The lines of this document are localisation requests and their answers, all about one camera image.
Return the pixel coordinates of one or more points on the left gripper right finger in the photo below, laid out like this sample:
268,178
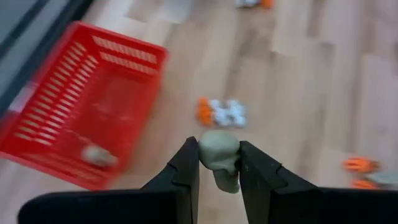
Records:
258,180

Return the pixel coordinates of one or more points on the red plastic basket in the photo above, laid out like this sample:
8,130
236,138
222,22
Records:
124,93

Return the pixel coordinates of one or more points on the white plastic skeleton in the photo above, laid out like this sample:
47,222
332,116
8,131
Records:
230,113
247,3

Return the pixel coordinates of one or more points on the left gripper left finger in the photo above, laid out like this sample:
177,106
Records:
186,174

